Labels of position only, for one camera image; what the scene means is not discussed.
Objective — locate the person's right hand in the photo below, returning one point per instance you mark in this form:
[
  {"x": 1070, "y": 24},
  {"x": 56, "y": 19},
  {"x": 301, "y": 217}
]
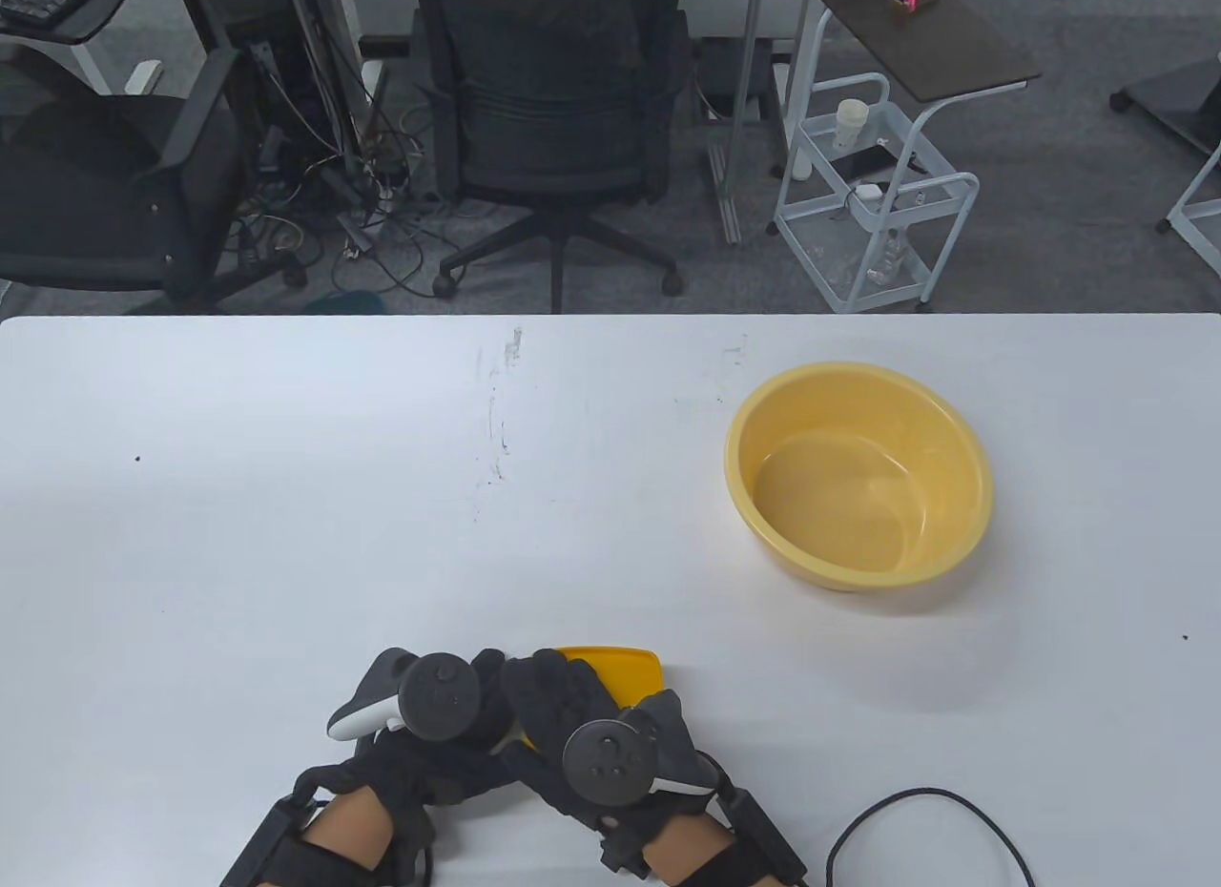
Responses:
[{"x": 563, "y": 696}]

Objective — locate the person's left hand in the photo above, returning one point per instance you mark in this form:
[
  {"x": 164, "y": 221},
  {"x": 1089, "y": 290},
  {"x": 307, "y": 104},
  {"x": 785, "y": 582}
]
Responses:
[{"x": 448, "y": 768}]

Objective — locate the orange container lid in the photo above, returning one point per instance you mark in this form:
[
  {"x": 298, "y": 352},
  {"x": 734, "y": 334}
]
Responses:
[{"x": 625, "y": 672}]

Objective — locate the yellow plastic basin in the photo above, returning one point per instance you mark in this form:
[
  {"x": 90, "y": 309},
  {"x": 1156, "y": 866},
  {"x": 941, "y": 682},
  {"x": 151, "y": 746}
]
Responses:
[{"x": 858, "y": 505}]

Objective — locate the person's right forearm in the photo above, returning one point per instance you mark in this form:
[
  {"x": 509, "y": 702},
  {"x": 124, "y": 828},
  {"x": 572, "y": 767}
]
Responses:
[{"x": 682, "y": 844}]

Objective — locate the grey left hand controller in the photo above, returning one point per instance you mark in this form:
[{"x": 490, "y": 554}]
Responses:
[{"x": 439, "y": 696}]

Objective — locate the grey hand controller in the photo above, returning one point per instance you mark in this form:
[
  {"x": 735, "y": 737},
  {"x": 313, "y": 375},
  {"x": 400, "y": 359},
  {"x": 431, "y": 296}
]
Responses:
[
  {"x": 439, "y": 696},
  {"x": 608, "y": 763}
]

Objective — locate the grey right hand controller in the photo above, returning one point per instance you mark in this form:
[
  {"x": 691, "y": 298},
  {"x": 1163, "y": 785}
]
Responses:
[{"x": 608, "y": 763}]

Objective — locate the teal floor object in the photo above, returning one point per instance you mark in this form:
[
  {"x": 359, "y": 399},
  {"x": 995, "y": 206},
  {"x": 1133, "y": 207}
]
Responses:
[{"x": 343, "y": 304}]

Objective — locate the white charger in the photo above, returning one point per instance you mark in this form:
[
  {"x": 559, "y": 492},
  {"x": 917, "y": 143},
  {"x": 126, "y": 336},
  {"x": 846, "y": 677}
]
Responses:
[{"x": 866, "y": 193}]

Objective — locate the black mesh office chair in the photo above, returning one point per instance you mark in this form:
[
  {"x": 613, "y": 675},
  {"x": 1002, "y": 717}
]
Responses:
[{"x": 553, "y": 105}]

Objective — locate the black phone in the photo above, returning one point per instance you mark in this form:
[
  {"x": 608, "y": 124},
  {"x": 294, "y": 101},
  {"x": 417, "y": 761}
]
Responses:
[{"x": 873, "y": 160}]

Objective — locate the white paper cup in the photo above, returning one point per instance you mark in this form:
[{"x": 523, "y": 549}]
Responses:
[{"x": 851, "y": 124}]

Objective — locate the black floor box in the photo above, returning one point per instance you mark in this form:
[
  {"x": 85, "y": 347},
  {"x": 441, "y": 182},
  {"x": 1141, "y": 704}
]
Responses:
[{"x": 734, "y": 76}]

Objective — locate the black computer tower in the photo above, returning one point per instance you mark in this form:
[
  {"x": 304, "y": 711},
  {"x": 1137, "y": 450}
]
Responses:
[{"x": 286, "y": 95}]

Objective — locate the aluminium profile stand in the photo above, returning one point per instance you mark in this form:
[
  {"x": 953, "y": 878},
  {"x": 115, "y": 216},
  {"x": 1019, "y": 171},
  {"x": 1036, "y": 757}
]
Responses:
[{"x": 749, "y": 48}]

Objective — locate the black armrest office chair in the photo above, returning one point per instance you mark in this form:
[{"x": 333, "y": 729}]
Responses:
[{"x": 95, "y": 191}]

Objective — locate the white power strip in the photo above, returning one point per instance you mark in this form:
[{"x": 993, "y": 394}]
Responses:
[{"x": 145, "y": 76}]

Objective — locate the dark top side table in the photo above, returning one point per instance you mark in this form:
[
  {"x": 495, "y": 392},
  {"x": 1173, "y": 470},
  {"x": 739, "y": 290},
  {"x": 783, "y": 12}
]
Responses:
[
  {"x": 925, "y": 38},
  {"x": 1183, "y": 100}
]

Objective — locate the grey desk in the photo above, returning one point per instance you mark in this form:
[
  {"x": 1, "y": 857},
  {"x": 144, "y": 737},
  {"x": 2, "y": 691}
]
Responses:
[{"x": 95, "y": 14}]

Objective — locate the black left wrist camera unit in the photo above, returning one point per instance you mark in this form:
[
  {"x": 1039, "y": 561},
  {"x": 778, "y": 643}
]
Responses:
[{"x": 277, "y": 858}]

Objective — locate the black wrist camera unit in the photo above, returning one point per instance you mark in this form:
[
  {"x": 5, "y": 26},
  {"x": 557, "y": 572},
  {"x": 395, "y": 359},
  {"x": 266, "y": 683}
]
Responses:
[
  {"x": 277, "y": 858},
  {"x": 763, "y": 830}
]

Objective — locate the black right wrist camera unit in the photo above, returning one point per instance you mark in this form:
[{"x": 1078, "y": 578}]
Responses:
[{"x": 763, "y": 830}]

